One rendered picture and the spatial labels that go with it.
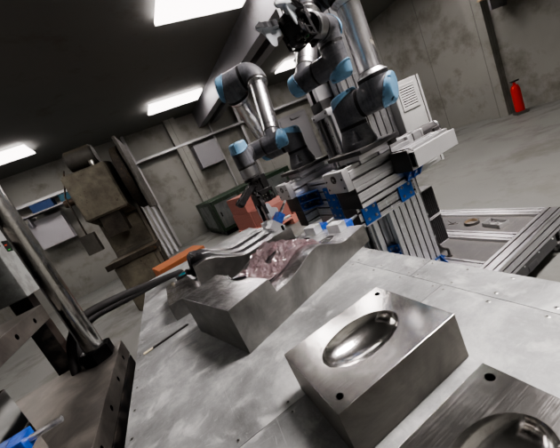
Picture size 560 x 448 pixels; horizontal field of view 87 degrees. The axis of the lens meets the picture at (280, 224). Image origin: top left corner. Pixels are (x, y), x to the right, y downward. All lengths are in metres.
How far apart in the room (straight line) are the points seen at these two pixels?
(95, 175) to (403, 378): 4.28
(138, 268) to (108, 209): 0.86
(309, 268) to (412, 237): 1.05
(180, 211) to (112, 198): 4.50
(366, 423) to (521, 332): 0.25
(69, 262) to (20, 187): 2.01
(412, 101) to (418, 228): 0.66
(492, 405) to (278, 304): 0.45
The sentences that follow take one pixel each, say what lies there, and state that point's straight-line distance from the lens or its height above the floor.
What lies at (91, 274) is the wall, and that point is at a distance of 8.89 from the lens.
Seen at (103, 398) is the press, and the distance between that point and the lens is 0.97.
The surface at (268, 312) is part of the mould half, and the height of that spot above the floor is 0.85.
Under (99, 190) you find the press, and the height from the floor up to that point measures 1.68.
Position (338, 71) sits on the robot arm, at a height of 1.30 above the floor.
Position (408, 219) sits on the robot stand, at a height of 0.56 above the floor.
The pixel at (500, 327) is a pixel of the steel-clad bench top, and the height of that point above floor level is 0.80.
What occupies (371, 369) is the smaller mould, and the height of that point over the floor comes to 0.87.
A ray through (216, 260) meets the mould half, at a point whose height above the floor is 0.91.
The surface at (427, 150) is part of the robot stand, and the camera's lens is 1.35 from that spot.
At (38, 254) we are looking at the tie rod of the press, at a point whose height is 1.18.
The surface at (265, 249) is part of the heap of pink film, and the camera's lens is 0.90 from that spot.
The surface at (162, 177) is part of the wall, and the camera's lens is 8.80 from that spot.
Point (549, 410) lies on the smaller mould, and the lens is 0.38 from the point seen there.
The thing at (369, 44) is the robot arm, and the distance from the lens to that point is 1.30.
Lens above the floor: 1.15
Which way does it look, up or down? 12 degrees down
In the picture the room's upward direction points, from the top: 25 degrees counter-clockwise
